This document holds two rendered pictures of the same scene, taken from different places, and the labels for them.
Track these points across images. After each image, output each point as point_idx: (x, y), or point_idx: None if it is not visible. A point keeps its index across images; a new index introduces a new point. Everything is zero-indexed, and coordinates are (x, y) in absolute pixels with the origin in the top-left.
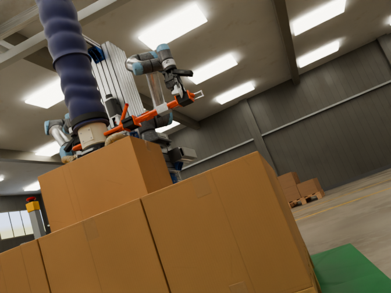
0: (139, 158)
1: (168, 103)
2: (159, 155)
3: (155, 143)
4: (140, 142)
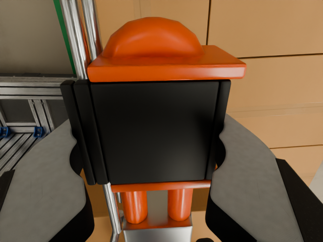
0: (216, 165)
1: (191, 205)
2: (96, 185)
3: (94, 214)
4: (195, 201)
